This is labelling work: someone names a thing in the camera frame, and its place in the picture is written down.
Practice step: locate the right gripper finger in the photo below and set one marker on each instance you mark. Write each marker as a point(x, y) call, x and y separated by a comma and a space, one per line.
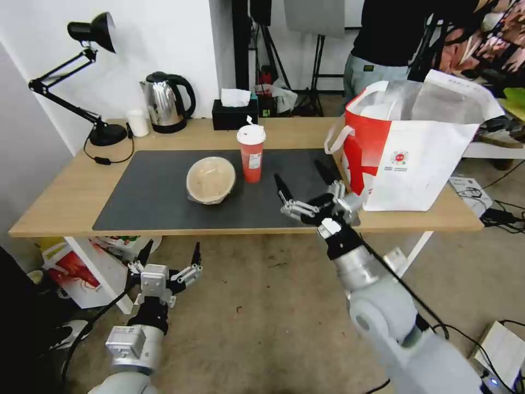
point(326, 172)
point(283, 189)

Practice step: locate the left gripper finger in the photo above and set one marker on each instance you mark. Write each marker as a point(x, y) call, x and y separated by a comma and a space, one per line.
point(143, 254)
point(196, 256)

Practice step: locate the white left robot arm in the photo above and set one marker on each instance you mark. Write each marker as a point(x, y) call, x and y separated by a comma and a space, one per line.
point(127, 353)

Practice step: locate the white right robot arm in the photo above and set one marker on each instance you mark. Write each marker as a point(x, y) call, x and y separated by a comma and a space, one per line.
point(381, 303)

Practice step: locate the colourful printed bag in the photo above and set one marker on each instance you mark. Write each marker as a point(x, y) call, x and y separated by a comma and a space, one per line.
point(121, 242)

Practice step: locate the white and red takeout bag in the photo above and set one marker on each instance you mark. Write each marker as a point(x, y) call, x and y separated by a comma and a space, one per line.
point(414, 164)

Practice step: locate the red drink cup with lid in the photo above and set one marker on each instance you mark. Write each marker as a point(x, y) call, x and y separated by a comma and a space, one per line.
point(251, 160)

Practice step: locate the black desk mat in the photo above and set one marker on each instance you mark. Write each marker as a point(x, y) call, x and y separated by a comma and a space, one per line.
point(156, 197)

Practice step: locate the red and white cardboard box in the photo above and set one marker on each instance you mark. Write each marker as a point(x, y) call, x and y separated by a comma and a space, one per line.
point(78, 279)

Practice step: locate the paper bowl with clear lid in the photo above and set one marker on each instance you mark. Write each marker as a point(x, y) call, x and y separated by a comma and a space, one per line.
point(211, 178)

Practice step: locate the black and white shoe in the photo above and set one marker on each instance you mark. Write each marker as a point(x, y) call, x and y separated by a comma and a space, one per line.
point(69, 332)

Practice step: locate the black tissue box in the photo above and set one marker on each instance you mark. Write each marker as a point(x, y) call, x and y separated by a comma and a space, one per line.
point(234, 118)

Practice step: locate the black light stand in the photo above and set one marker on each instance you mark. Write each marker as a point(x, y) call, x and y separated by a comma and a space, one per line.
point(316, 74)

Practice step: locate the white tissue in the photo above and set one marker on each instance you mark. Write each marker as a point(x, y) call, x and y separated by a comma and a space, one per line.
point(236, 97)

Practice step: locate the red bottle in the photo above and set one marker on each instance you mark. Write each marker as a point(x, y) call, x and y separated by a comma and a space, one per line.
point(266, 80)

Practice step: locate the black desk lamp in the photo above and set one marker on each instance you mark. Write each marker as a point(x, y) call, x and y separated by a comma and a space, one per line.
point(107, 135)

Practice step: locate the black bulky object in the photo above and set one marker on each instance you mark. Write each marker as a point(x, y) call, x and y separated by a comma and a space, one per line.
point(20, 328)

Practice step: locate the white cup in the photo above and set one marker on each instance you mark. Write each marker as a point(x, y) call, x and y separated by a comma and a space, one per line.
point(137, 123)

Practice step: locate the black tripod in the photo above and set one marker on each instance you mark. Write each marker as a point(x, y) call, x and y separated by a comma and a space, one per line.
point(266, 49)

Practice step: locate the steel electric kettle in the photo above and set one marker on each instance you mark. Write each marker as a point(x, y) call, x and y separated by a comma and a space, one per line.
point(162, 102)

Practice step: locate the person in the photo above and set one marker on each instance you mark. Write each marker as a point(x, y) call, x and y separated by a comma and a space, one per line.
point(381, 33)

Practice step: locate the grey softbox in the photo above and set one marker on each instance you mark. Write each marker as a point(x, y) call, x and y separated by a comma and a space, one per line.
point(316, 16)

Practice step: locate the black power adapter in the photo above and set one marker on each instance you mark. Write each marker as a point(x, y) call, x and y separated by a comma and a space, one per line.
point(498, 214)

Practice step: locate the white bench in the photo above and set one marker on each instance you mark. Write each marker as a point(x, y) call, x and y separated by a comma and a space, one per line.
point(492, 149)

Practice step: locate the white power box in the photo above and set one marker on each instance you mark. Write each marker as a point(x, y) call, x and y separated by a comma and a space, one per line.
point(498, 349)

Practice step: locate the colourful patterned fabric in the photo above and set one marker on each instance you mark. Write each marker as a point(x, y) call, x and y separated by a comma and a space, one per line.
point(492, 45)

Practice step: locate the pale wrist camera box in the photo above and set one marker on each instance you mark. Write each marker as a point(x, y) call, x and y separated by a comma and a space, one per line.
point(329, 226)
point(155, 282)

